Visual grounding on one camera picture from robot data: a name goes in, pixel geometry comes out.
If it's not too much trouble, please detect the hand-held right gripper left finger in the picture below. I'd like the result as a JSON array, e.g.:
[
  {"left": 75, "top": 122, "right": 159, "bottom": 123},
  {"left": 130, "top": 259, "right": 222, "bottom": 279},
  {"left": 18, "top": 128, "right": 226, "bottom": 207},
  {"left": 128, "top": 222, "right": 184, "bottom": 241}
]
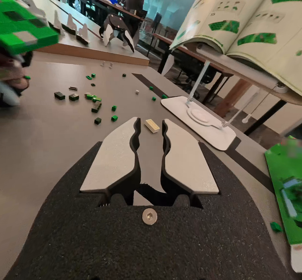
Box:
[{"left": 79, "top": 117, "right": 142, "bottom": 195}]

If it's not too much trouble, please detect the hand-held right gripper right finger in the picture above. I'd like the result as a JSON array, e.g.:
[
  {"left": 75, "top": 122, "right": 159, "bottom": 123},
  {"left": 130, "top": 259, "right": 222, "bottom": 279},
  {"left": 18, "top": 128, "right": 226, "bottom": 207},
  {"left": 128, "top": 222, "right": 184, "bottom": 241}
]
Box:
[{"left": 161, "top": 119, "right": 220, "bottom": 195}]

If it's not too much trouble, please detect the tan tile brick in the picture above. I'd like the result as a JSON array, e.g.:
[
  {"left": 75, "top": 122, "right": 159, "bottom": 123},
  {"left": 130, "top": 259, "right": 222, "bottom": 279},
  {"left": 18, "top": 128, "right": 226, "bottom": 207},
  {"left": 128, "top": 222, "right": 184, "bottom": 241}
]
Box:
[{"left": 144, "top": 119, "right": 160, "bottom": 133}]

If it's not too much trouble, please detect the green brick baseplate build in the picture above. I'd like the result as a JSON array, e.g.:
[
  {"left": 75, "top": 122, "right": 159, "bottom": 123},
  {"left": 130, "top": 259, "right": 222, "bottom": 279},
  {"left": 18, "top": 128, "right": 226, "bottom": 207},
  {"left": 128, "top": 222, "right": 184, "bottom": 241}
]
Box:
[{"left": 0, "top": 0, "right": 59, "bottom": 55}]

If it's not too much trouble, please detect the grey desk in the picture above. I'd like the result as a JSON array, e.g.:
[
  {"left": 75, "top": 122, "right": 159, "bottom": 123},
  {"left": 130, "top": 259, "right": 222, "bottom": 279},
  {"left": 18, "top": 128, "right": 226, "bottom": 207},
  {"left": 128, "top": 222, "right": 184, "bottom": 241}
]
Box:
[{"left": 0, "top": 51, "right": 302, "bottom": 280}]

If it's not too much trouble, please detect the person's left hand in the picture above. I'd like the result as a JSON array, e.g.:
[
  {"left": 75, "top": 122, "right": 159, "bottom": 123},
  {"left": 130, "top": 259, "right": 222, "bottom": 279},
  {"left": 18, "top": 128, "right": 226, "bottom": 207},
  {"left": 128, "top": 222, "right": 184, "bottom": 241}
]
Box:
[{"left": 0, "top": 58, "right": 30, "bottom": 91}]

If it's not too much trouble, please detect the white book stand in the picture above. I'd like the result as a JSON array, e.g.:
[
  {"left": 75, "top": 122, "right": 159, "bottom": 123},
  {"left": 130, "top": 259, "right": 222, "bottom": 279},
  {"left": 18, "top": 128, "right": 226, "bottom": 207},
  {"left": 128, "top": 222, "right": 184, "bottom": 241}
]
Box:
[{"left": 161, "top": 42, "right": 302, "bottom": 151}]

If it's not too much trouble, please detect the scatter of green toy bricks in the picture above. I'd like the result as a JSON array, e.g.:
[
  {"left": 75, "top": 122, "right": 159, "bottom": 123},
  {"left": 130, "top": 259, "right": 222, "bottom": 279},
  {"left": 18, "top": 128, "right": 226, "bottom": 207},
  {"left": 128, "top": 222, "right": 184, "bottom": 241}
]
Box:
[{"left": 24, "top": 73, "right": 168, "bottom": 125}]

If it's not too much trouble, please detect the wood-edged side table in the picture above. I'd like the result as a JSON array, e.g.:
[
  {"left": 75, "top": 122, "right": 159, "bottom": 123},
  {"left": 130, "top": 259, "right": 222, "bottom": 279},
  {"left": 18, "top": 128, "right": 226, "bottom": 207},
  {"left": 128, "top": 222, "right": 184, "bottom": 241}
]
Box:
[{"left": 153, "top": 33, "right": 302, "bottom": 135}]

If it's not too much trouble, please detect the black office chair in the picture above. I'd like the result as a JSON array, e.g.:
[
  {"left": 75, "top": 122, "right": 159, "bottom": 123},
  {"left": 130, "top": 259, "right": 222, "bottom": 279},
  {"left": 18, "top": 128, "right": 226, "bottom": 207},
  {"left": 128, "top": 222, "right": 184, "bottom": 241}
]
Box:
[{"left": 185, "top": 64, "right": 217, "bottom": 92}]

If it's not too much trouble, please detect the pale part on black base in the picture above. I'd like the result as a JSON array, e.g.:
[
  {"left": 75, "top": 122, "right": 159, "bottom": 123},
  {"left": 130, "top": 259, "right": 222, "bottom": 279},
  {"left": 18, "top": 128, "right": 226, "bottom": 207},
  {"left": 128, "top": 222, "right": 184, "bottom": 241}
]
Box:
[
  {"left": 62, "top": 13, "right": 78, "bottom": 35},
  {"left": 76, "top": 24, "right": 90, "bottom": 45},
  {"left": 22, "top": 0, "right": 46, "bottom": 19},
  {"left": 48, "top": 10, "right": 65, "bottom": 36}
]

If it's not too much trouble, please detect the green toy set box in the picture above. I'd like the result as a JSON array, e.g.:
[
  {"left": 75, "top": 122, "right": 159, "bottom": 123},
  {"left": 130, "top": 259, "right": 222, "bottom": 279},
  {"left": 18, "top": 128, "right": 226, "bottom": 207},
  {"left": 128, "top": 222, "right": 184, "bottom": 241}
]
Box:
[{"left": 264, "top": 136, "right": 302, "bottom": 273}]

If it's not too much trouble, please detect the idle black hand-held gripper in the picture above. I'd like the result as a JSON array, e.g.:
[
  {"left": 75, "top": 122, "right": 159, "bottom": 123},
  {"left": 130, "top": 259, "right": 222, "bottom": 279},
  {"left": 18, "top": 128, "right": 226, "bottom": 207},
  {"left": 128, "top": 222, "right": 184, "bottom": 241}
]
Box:
[{"left": 99, "top": 14, "right": 141, "bottom": 53}]

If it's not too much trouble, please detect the dark-framed background table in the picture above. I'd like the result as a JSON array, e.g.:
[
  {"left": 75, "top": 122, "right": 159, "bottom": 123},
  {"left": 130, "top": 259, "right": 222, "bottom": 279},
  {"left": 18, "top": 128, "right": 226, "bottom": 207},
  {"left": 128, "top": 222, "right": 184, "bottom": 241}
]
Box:
[{"left": 88, "top": 0, "right": 145, "bottom": 26}]

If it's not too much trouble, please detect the open instruction book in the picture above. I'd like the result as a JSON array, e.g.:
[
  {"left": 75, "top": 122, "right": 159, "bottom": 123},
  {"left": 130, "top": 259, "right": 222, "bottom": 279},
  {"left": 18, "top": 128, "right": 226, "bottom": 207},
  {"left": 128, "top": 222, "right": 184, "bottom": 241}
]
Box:
[{"left": 169, "top": 0, "right": 302, "bottom": 96}]

